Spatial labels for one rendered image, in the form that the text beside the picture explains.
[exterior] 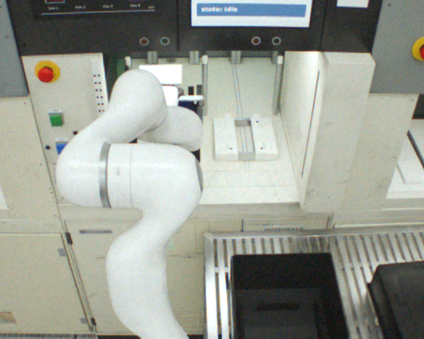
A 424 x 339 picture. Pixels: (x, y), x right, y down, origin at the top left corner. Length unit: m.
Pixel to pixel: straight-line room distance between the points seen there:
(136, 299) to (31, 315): 1.40
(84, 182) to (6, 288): 1.36
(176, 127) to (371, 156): 0.68
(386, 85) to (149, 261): 0.85
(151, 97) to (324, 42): 0.59
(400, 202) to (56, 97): 1.12
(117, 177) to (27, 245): 1.12
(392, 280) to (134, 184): 0.95
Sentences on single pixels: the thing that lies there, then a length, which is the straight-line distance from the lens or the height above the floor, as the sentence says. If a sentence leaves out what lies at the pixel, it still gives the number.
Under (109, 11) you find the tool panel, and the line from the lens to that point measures 1.25.
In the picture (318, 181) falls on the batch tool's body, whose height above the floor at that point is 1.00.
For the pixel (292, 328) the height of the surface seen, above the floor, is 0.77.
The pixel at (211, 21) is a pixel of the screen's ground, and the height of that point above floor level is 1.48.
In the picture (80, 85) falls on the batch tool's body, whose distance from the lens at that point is 1.38.
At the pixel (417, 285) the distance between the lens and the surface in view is 1.54.
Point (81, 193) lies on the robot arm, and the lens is 0.78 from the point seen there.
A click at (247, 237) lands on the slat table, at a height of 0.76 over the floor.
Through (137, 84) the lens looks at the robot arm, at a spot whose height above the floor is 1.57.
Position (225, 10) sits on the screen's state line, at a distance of 1.24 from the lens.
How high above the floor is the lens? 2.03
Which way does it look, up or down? 42 degrees down
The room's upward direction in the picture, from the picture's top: 1 degrees clockwise
